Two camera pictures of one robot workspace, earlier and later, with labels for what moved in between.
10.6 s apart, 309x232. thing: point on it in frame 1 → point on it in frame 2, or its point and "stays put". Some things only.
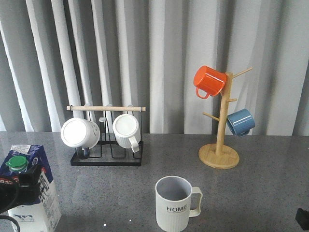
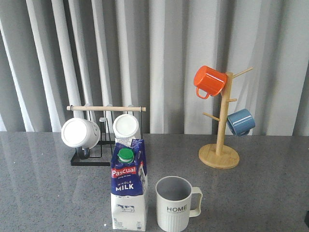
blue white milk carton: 45,216 → 129,185
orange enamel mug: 209,80 stays put
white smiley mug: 80,133 stays put
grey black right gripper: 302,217 → 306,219
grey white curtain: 54,54 stays put
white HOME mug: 176,201 stays put
